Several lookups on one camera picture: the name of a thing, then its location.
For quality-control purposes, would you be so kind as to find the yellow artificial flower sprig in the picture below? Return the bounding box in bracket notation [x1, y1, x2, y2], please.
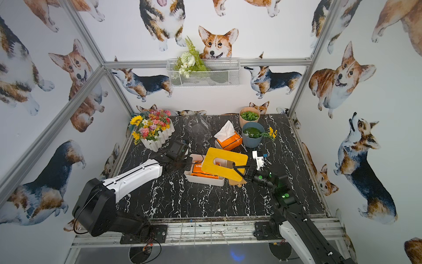
[260, 127, 278, 141]

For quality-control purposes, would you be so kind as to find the white wire wall basket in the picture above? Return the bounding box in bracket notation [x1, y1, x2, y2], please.
[166, 59, 241, 88]

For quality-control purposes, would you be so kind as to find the colourful flowers white fence planter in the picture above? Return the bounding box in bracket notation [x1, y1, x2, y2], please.
[130, 109, 175, 152]

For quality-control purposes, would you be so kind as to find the orange tissue pack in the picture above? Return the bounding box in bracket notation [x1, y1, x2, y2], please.
[214, 121, 242, 151]
[191, 163, 219, 179]

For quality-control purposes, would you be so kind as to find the clear plastic box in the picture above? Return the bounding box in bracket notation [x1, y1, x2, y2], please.
[183, 114, 212, 142]

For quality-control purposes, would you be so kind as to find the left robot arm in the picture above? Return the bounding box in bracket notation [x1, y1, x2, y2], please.
[73, 141, 192, 237]

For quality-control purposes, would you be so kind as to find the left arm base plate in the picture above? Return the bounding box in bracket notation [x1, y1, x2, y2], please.
[120, 224, 168, 244]

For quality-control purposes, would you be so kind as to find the aluminium frame post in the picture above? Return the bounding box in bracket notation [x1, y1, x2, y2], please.
[288, 1, 344, 119]

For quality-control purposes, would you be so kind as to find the light wooden lid board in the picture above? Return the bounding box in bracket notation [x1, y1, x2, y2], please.
[227, 161, 247, 188]

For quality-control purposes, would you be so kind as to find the orange tissue pack by pots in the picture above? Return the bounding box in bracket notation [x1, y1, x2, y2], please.
[214, 121, 242, 151]

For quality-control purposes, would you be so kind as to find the yellow bamboo box lid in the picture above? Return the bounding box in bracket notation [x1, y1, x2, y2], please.
[202, 147, 248, 182]

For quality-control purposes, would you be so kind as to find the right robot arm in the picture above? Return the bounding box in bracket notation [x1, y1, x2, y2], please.
[234, 165, 354, 264]

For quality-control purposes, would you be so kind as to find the blue-grey flower pot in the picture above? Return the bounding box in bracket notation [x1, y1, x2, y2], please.
[242, 122, 265, 148]

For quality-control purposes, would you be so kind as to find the peach succulent pot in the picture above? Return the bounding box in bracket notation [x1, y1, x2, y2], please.
[239, 107, 260, 128]

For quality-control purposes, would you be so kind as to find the white green artificial bouquet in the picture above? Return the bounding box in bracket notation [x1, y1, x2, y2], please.
[174, 37, 209, 78]

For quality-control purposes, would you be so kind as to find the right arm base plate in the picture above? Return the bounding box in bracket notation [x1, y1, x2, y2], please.
[253, 220, 282, 240]

